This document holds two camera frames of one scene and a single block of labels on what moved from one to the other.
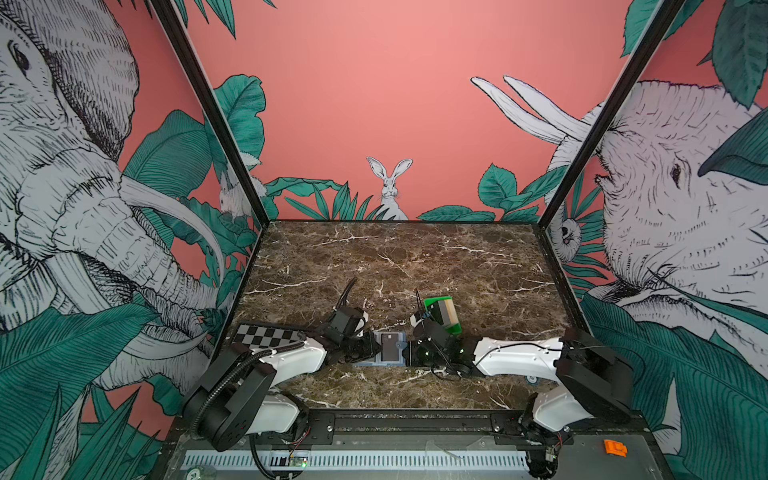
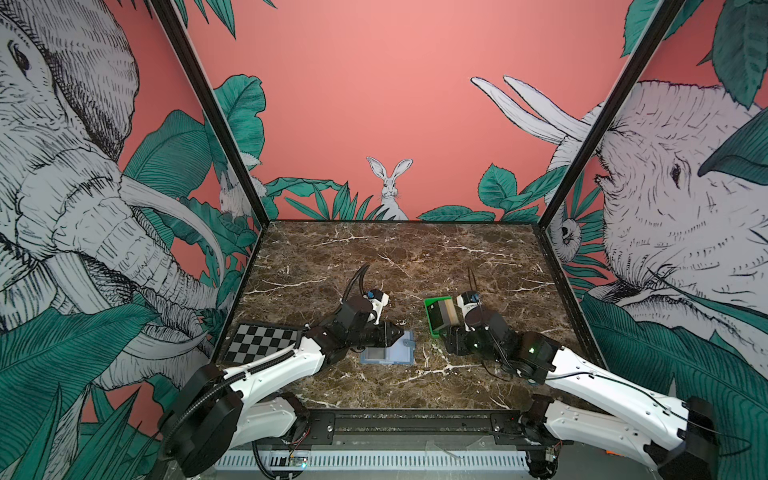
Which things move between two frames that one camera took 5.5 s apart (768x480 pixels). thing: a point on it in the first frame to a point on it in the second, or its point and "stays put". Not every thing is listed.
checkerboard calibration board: (256, 337) stays put
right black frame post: (663, 19) stays put
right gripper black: (413, 360) to (457, 336)
